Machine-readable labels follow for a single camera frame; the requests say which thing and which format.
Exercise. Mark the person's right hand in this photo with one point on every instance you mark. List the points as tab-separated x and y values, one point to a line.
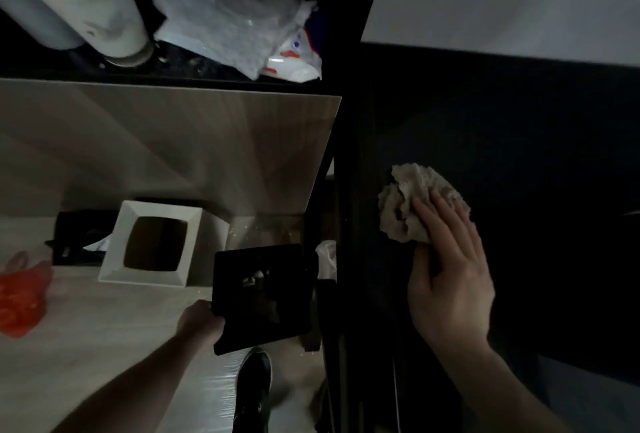
452	287

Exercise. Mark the person's left hand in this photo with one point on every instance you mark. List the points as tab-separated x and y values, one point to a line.
199	323

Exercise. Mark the person's right little finger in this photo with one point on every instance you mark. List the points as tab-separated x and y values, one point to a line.
477	247

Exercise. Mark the person's left thumb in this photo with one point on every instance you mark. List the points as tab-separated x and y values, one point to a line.
212	310

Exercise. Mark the person's right thumb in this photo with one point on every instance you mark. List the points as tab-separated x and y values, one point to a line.
420	270

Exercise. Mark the person's right middle finger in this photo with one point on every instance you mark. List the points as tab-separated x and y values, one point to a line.
446	220

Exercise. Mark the beige cleaning cloth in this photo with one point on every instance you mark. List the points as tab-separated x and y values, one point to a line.
405	202

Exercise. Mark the black square tray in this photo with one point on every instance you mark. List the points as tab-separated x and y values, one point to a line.
280	312

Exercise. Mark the person's right forearm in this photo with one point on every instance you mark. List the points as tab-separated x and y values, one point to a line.
500	392

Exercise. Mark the person's left forearm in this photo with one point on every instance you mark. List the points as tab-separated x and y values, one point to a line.
135	382

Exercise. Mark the pale debris pieces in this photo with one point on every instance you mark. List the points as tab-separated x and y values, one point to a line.
255	278

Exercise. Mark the black cabinet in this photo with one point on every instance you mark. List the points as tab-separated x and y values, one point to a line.
525	197

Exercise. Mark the black shoe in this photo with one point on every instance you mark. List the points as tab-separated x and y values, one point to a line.
254	390

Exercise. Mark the white plastic bag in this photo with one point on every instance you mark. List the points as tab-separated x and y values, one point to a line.
327	260

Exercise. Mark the white square open-top bin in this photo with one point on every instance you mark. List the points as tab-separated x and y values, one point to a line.
115	257

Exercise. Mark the black box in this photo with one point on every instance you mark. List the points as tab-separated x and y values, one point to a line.
77	237

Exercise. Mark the red plastic bag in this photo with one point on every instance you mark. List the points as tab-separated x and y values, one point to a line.
22	300

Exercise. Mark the white packet with red print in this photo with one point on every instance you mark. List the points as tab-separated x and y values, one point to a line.
297	60

